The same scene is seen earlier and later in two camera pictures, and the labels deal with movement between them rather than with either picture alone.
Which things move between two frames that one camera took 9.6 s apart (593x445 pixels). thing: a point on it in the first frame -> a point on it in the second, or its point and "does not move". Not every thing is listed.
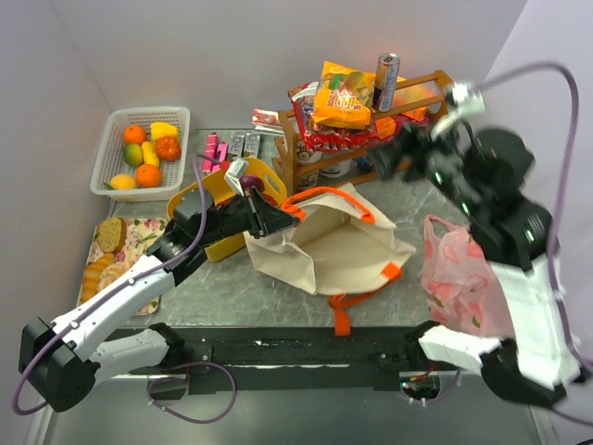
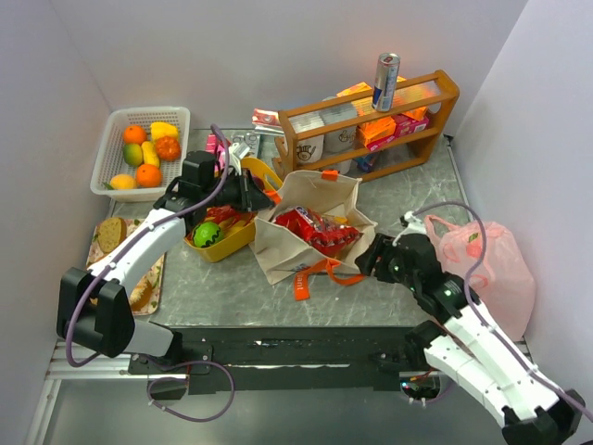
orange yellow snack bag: (344, 95) -> (340, 221)
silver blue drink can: (385, 82) does not move
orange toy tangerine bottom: (148, 175) does not move
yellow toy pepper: (162, 129) does not move
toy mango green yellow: (132, 154) does not move
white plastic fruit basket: (110, 162) does not move
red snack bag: (321, 137) -> (328, 238)
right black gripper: (418, 154) -> (377, 258)
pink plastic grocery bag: (461, 288) does not move
